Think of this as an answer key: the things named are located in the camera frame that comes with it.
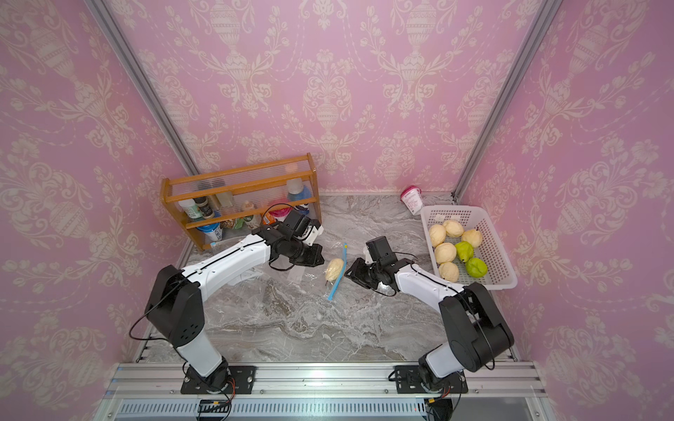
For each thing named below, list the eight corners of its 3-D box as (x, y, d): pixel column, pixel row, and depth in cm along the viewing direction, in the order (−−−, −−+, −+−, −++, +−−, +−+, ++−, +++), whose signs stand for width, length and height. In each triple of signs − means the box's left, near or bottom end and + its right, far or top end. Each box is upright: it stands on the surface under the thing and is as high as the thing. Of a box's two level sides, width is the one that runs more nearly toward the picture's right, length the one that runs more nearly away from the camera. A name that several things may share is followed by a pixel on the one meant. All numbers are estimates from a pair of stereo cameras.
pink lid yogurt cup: (404, 218, 115) (407, 205, 109) (400, 197, 123) (403, 185, 117) (420, 218, 115) (425, 205, 109) (415, 197, 123) (419, 185, 117)
